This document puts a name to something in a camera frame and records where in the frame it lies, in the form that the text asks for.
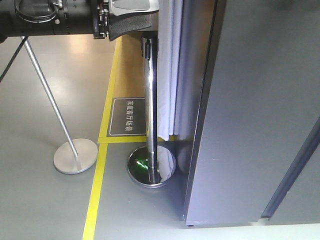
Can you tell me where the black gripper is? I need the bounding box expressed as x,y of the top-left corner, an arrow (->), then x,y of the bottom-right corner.
90,0 -> 160,41

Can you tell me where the white fridge door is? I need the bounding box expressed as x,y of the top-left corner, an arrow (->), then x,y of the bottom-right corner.
184,0 -> 320,227

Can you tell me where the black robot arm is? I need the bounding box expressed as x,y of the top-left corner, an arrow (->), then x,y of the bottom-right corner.
0,0 -> 160,42

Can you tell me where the dark floor label sign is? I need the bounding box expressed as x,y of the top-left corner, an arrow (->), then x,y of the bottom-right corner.
107,97 -> 146,137

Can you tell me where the silver sign stand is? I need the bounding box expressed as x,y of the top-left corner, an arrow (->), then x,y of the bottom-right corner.
21,36 -> 98,175

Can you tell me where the chrome stanchion post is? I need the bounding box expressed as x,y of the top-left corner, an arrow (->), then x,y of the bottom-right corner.
127,31 -> 177,189

